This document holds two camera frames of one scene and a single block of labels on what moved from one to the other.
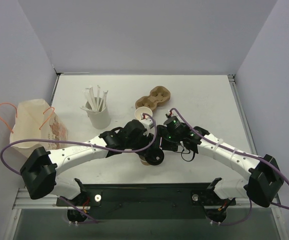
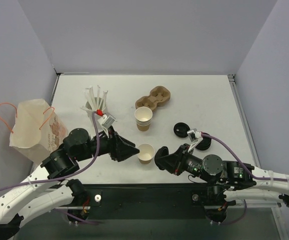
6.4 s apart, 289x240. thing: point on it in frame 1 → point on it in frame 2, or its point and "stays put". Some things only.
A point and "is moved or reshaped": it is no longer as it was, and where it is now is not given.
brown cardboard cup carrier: (159, 95) stays put
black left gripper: (147, 152) → (113, 146)
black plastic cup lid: (154, 156) is moved or reshaped
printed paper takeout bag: (35, 119) stays put
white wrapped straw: (104, 100) stays put
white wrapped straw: (98, 95) stays put
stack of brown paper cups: (140, 110) stays put
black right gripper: (161, 133) → (178, 159)
